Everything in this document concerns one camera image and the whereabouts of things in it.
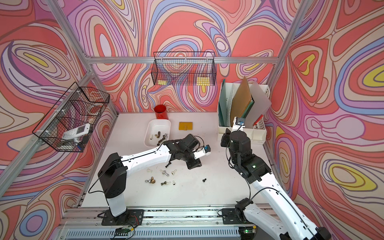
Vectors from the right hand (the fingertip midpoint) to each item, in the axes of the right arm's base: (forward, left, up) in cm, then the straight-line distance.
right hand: (229, 133), depth 70 cm
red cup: (+37, +41, -19) cm, 58 cm away
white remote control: (+1, +72, +4) cm, 72 cm away
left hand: (-5, +14, -19) cm, 24 cm away
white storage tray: (+29, +47, -26) cm, 61 cm away
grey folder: (+21, -22, 0) cm, 31 cm away
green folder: (+26, -1, -5) cm, 26 cm away
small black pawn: (-11, +12, -30) cm, 34 cm away
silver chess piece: (-7, +35, -27) cm, 45 cm away
